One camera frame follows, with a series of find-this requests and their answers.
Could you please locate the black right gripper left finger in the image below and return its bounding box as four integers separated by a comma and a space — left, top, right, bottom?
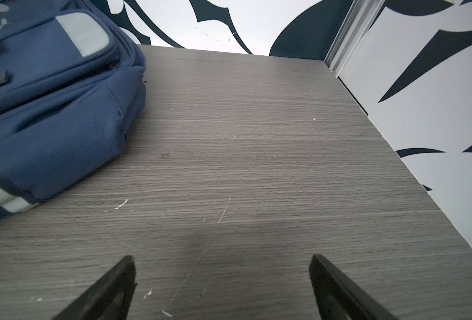
53, 255, 137, 319

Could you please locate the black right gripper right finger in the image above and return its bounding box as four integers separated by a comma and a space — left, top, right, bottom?
309, 255, 397, 319

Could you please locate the navy blue school backpack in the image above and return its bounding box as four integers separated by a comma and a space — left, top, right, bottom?
0, 1, 146, 218

